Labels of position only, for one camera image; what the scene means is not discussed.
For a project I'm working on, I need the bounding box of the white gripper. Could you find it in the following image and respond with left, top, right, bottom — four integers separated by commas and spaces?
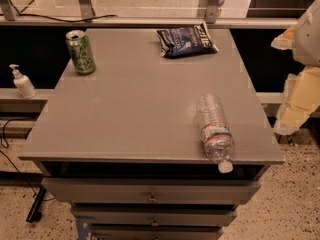
271, 0, 320, 135

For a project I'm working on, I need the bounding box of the clear plastic water bottle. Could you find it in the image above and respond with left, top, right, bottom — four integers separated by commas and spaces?
197, 94, 234, 174

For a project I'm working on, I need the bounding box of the white pump lotion bottle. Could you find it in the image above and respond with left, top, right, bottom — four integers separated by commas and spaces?
9, 64, 37, 99

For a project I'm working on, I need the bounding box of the blue chip bag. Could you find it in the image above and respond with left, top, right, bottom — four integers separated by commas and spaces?
156, 23, 218, 59

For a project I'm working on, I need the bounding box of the grey drawer cabinet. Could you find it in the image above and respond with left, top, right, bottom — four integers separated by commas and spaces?
21, 29, 284, 240

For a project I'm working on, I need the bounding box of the green soda can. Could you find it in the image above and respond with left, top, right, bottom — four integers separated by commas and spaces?
66, 30, 96, 75

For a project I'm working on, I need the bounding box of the black cable behind glass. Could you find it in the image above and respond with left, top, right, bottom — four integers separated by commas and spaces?
0, 0, 118, 23

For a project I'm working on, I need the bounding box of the black cable on floor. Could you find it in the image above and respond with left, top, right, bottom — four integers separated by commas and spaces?
0, 117, 56, 202

